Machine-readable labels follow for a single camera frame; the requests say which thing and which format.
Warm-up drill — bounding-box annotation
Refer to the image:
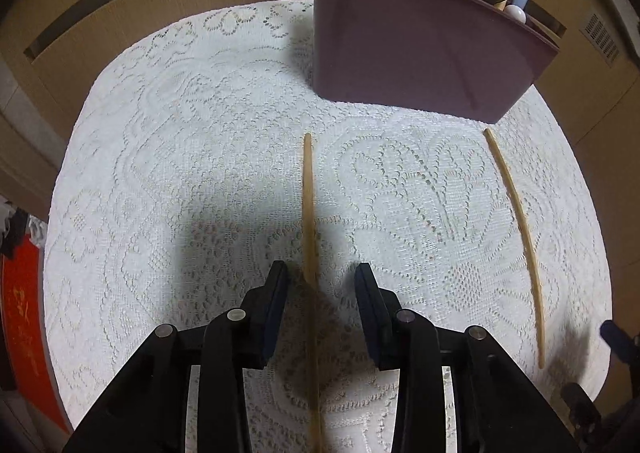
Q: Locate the purple utensil holder box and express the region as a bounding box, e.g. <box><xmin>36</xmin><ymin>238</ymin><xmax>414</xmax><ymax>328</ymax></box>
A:
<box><xmin>312</xmin><ymin>0</ymin><xmax>559</xmax><ymax>124</ymax></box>

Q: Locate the small white ball spoon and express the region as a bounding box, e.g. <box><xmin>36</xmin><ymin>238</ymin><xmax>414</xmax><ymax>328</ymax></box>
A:
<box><xmin>504</xmin><ymin>4</ymin><xmax>527</xmax><ymax>24</ymax></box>

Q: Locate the white lace tablecloth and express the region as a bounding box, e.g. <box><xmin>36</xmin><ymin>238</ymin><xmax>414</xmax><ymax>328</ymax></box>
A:
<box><xmin>43</xmin><ymin>0</ymin><xmax>612</xmax><ymax>452</ymax></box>

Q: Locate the red floor mat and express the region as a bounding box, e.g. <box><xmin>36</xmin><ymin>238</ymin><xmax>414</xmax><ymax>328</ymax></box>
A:
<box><xmin>1</xmin><ymin>237</ymin><xmax>73</xmax><ymax>435</ymax></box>

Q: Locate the wooden spoon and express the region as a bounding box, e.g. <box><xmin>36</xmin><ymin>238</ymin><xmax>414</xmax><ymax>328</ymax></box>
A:
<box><xmin>494</xmin><ymin>0</ymin><xmax>509</xmax><ymax>10</ymax></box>

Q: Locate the small grey vent grille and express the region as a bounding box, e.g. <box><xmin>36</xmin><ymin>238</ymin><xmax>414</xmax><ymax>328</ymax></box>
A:
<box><xmin>580</xmin><ymin>12</ymin><xmax>620</xmax><ymax>66</ymax></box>

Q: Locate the wooden chopstick three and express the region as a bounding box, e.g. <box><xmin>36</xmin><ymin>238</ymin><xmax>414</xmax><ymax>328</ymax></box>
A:
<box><xmin>302</xmin><ymin>134</ymin><xmax>323</xmax><ymax>452</ymax></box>

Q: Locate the wooden chopstick two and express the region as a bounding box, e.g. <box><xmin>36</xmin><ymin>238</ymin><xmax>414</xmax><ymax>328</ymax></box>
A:
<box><xmin>482</xmin><ymin>127</ymin><xmax>547</xmax><ymax>370</ymax></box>

